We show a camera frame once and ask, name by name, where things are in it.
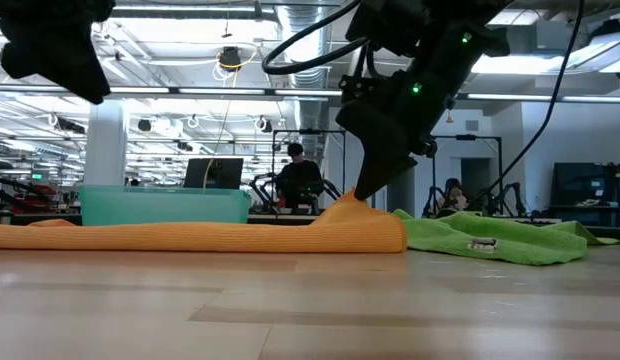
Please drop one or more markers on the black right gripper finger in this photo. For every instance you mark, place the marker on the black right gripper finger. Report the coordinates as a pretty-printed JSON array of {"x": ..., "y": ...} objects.
[{"x": 380, "y": 155}]

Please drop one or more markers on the green microfiber towel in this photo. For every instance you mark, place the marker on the green microfiber towel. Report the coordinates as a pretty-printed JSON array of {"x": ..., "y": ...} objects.
[{"x": 515, "y": 245}]

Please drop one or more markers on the teal translucent plastic basket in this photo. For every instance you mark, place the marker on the teal translucent plastic basket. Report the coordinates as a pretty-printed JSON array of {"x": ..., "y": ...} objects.
[{"x": 160, "y": 205}]

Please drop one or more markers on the person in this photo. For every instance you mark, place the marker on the person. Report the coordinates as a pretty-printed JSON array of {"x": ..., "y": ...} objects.
[
  {"x": 297, "y": 180},
  {"x": 455, "y": 197}
]

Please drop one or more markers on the white building column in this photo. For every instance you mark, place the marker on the white building column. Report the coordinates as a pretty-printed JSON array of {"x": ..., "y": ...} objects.
[{"x": 105, "y": 145}]

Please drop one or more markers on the black computer monitor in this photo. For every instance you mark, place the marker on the black computer monitor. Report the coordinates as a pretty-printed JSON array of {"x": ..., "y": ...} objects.
[{"x": 225, "y": 172}]

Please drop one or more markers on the red background machine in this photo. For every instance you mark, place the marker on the red background machine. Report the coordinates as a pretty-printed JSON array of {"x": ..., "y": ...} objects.
[{"x": 35, "y": 197}]

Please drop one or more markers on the black ceiling-mounted device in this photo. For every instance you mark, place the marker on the black ceiling-mounted device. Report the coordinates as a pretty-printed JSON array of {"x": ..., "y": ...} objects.
[{"x": 230, "y": 57}]

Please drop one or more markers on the black equipment cart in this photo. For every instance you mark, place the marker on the black equipment cart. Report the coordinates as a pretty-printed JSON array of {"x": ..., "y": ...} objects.
[{"x": 580, "y": 185}]

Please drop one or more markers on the small grey box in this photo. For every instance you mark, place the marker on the small grey box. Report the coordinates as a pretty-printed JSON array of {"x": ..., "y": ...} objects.
[{"x": 5, "y": 217}]

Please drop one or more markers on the long ceiling light rail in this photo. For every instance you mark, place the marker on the long ceiling light rail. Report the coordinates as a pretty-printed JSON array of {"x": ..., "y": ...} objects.
[
  {"x": 515, "y": 97},
  {"x": 140, "y": 90}
]

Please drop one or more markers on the silver ventilation duct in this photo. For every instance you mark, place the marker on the silver ventilation duct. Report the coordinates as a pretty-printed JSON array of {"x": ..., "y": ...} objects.
[{"x": 305, "y": 30}]

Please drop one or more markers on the black aluminium table frame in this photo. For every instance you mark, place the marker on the black aluminium table frame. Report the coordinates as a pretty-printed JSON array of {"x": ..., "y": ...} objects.
[{"x": 40, "y": 219}]

